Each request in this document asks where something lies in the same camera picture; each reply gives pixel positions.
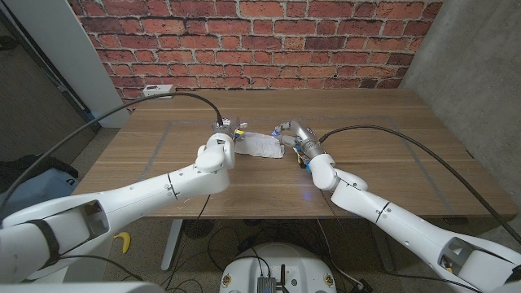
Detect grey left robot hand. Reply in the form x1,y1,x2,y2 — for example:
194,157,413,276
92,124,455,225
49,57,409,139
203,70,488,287
210,116,248,142

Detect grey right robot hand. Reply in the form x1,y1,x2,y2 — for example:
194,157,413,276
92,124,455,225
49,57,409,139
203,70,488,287
271,120,326,160

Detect white cloth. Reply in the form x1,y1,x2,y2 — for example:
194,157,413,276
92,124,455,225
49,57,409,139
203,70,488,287
234,132,286,160

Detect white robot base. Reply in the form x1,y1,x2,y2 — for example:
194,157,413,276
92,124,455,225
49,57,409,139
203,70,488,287
218,242,338,293

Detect white power strip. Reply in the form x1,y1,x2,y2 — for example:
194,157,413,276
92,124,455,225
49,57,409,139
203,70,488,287
142,84,177,100

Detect red brick print backdrop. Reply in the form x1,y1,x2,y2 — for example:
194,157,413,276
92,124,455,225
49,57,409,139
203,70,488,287
67,0,444,113

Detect white table leg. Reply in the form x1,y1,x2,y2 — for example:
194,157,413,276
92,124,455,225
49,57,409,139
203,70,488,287
160,219,184,272

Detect grey table leg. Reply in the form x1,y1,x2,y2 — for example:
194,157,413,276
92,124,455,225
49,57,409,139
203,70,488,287
368,234,396,273

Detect small grey electronics box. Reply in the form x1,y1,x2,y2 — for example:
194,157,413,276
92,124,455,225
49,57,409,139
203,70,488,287
256,275,278,293

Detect yellow banana shaped object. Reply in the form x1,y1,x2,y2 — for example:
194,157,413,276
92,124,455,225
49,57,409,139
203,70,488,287
113,230,132,254

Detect white partition panel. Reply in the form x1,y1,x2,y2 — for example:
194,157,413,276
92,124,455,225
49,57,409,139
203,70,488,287
3,0,130,129

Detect blue storage container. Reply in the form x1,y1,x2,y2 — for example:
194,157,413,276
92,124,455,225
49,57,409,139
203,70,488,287
0,168,79,211

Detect black cloth bag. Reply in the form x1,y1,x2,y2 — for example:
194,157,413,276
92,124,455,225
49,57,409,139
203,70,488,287
0,153,79,192

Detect white robot torso edge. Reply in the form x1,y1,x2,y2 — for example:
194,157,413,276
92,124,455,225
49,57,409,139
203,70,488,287
0,282,166,293

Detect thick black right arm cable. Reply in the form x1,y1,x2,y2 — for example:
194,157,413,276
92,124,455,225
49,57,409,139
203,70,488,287
318,124,521,245

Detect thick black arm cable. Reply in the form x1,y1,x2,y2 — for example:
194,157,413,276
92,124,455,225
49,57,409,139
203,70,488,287
318,124,521,245
0,91,225,212

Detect thin black left wrist cable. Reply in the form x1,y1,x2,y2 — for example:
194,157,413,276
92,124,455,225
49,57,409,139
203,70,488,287
164,194,212,288

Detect white floor cable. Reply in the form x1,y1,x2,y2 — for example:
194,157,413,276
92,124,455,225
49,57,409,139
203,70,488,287
316,219,363,288

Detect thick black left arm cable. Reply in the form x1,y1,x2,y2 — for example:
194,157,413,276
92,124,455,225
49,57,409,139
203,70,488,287
0,91,225,212

